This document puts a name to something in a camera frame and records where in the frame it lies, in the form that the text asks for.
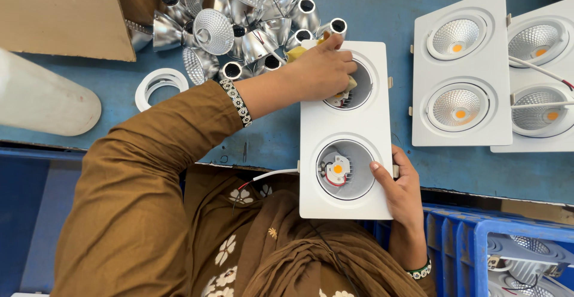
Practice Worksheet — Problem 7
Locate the white cable with red tip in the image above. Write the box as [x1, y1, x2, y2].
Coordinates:
[509, 56, 574, 90]

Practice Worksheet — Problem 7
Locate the yellow cleaning cloth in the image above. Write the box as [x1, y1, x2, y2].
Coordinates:
[285, 30, 358, 105]

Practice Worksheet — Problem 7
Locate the plain white cable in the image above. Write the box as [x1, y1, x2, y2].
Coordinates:
[511, 100, 574, 110]

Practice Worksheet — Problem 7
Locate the green and white beaded bracelet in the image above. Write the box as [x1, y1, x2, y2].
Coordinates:
[405, 256, 432, 281]

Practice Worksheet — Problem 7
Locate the brown cardboard box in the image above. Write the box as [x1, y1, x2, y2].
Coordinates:
[0, 0, 210, 63]

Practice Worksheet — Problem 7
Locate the thin black cable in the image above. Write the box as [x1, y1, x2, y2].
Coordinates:
[307, 220, 361, 297]

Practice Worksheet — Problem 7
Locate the person's left hand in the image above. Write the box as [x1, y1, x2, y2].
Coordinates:
[288, 33, 359, 106]

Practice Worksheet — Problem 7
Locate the black and white beaded bracelet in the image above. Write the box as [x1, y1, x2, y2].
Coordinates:
[218, 78, 254, 128]

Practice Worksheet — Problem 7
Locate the white cable with split wires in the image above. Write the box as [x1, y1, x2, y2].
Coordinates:
[231, 167, 300, 217]

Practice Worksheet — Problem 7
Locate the white double downlight with reflectors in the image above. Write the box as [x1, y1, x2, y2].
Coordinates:
[408, 0, 514, 148]
[490, 0, 574, 154]

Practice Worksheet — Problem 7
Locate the brown floral scarf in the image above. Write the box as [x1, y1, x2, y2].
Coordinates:
[184, 165, 427, 297]

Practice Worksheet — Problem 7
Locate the blue plastic crate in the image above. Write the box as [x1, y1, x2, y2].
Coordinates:
[359, 202, 574, 297]

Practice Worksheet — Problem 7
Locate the person's right hand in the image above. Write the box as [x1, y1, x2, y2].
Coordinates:
[370, 145, 427, 245]

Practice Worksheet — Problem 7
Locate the white plastic ring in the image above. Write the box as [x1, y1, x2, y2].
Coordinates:
[135, 68, 190, 113]

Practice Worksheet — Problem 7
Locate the pile of silver reflectors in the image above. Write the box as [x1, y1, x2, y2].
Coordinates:
[126, 0, 349, 86]

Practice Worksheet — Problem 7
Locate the white double downlight without reflectors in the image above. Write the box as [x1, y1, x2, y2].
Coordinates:
[298, 39, 400, 221]

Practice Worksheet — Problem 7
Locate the white rounded plastic tube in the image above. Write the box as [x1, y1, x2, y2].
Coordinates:
[0, 48, 102, 137]

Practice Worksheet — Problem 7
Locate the heap of downlights in crate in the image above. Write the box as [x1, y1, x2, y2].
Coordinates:
[486, 234, 574, 297]

